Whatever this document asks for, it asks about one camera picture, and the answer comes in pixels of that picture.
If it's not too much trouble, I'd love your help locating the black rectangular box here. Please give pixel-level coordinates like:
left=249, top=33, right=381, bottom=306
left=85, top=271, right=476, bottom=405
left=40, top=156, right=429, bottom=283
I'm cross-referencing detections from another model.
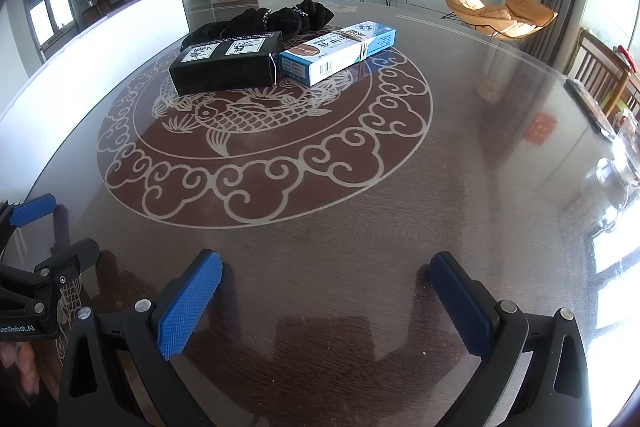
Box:
left=169, top=31, right=283, bottom=96

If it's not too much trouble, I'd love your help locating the window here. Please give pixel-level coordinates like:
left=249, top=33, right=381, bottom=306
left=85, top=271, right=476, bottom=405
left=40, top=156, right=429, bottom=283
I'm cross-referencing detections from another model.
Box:
left=27, top=0, right=76, bottom=48

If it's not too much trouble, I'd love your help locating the person's left hand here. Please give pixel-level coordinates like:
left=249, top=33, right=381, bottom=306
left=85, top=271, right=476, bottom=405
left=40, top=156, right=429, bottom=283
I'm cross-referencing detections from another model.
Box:
left=0, top=341, right=40, bottom=395

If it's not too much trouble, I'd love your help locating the clear glass pitcher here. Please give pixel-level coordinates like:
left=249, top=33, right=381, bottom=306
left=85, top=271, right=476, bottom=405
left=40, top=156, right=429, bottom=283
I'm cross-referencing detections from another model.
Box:
left=582, top=114, right=640, bottom=233

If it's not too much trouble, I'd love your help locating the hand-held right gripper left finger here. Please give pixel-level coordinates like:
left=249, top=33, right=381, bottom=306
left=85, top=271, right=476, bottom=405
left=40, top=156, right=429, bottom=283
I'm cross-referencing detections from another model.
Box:
left=59, top=249, right=224, bottom=427

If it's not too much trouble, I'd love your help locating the black velvet scrunchie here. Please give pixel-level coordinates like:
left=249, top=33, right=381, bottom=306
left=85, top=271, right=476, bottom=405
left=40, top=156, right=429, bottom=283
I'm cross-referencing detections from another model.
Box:
left=262, top=6, right=311, bottom=42
left=299, top=0, right=336, bottom=28

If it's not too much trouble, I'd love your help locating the orange lounge chair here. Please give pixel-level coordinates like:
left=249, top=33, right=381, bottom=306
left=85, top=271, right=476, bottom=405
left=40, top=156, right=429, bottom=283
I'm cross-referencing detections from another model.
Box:
left=444, top=0, right=558, bottom=40

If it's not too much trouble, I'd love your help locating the black scrunchies pile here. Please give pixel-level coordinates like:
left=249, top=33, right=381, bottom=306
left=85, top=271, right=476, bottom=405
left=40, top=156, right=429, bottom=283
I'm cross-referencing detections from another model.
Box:
left=180, top=8, right=266, bottom=52

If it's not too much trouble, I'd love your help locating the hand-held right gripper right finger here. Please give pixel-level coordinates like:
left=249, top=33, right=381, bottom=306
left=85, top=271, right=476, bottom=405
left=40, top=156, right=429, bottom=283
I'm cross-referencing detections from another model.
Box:
left=428, top=251, right=593, bottom=427

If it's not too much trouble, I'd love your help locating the blue and white carton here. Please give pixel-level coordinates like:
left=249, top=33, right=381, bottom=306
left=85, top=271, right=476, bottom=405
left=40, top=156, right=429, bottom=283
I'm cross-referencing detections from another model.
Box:
left=278, top=20, right=397, bottom=86

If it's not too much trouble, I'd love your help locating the wooden chair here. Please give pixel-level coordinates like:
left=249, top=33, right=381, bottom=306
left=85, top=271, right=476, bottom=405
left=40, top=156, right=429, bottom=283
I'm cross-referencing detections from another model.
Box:
left=570, top=28, right=632, bottom=118

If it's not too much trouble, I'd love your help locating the red cloth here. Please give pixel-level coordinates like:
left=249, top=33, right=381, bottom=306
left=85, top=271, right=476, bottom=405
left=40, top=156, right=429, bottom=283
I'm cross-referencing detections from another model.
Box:
left=617, top=46, right=640, bottom=75

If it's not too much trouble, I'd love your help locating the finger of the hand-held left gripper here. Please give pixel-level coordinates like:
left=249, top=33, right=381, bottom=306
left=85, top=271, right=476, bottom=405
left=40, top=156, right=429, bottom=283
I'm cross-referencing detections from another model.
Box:
left=0, top=238, right=101, bottom=313
left=0, top=193, right=57, bottom=258

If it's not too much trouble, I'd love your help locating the white storage box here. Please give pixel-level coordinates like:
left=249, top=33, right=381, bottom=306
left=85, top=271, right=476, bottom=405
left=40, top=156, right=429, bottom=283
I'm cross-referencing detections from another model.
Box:
left=0, top=0, right=191, bottom=148

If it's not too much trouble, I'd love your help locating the black remote control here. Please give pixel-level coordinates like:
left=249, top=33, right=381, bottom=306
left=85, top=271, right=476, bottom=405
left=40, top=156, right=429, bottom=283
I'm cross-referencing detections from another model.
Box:
left=564, top=78, right=617, bottom=142

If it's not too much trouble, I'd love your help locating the brown patterned glass desktop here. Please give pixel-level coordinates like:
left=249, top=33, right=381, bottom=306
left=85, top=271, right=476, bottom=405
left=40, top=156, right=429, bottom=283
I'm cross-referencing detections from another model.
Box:
left=0, top=0, right=640, bottom=427

